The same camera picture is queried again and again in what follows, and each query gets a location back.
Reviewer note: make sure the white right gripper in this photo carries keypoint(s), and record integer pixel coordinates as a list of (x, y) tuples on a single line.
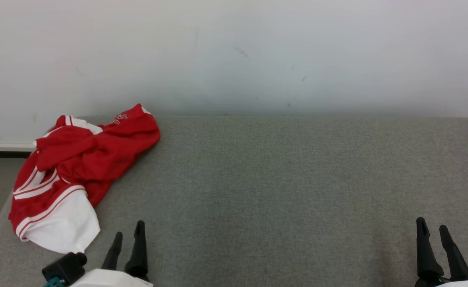
[(457, 284)]

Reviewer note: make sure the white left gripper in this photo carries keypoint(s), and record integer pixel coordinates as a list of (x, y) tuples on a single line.
[(110, 280)]

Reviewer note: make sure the red white basketball jersey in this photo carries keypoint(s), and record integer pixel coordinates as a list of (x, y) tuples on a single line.
[(58, 223)]

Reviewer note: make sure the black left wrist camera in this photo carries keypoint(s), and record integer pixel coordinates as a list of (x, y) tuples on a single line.
[(64, 268)]

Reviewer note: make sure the white wall baseboard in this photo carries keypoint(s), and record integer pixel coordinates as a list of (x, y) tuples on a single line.
[(2, 147)]

